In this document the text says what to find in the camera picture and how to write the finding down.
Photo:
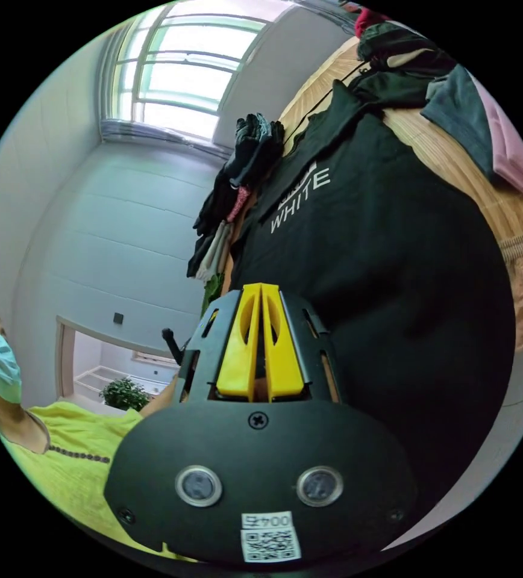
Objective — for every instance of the person's body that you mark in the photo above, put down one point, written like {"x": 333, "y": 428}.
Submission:
{"x": 62, "y": 456}

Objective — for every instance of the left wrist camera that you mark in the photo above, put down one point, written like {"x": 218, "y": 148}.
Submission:
{"x": 171, "y": 345}

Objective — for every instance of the black long-sleeve with letters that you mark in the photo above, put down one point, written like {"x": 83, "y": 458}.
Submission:
{"x": 379, "y": 235}

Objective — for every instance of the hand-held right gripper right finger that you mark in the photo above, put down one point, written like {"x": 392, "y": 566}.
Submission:
{"x": 284, "y": 361}

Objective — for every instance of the person's left forearm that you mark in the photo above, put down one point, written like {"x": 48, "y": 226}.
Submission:
{"x": 162, "y": 397}

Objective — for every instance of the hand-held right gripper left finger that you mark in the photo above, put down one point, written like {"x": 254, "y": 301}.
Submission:
{"x": 239, "y": 361}

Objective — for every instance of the bed with woven mat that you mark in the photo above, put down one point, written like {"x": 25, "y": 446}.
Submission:
{"x": 451, "y": 155}

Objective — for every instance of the window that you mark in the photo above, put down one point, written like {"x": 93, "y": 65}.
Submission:
{"x": 184, "y": 67}

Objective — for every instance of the pink pillow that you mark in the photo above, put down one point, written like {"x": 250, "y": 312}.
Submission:
{"x": 512, "y": 149}

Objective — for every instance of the pile of clothes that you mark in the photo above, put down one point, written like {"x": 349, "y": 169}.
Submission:
{"x": 248, "y": 149}
{"x": 392, "y": 40}

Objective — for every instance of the green potted plant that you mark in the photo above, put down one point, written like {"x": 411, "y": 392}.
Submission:
{"x": 125, "y": 394}

